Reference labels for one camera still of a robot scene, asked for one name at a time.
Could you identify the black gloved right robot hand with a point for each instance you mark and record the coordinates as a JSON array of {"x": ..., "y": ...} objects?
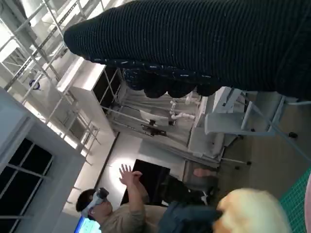
[{"x": 194, "y": 41}]

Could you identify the round blue white sign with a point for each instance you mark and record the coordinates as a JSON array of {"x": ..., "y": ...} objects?
[{"x": 34, "y": 84}]

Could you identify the blue lit monitor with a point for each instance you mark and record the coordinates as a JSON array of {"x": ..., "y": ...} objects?
[{"x": 87, "y": 227}]

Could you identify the white metal grid frame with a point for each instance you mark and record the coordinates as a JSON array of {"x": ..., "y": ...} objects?
[{"x": 48, "y": 38}]

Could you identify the pink bowl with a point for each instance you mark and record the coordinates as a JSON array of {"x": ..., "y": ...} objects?
[{"x": 309, "y": 194}]

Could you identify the black screen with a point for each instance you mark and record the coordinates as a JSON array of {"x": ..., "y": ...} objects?
[{"x": 150, "y": 179}]

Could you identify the green cutting mat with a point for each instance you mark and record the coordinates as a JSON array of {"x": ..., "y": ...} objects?
[{"x": 294, "y": 206}]

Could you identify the dark window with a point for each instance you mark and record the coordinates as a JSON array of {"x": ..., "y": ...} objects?
[
  {"x": 108, "y": 87},
  {"x": 22, "y": 182}
]

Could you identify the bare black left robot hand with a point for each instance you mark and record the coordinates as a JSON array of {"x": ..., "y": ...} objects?
[{"x": 187, "y": 218}]

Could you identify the white VR headset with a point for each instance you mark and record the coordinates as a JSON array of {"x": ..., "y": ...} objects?
[{"x": 94, "y": 204}]

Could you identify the round toy bread bun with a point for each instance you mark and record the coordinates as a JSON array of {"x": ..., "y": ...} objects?
[{"x": 250, "y": 213}]

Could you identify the person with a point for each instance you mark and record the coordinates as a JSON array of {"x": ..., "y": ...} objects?
[
  {"x": 121, "y": 221},
  {"x": 179, "y": 189}
]

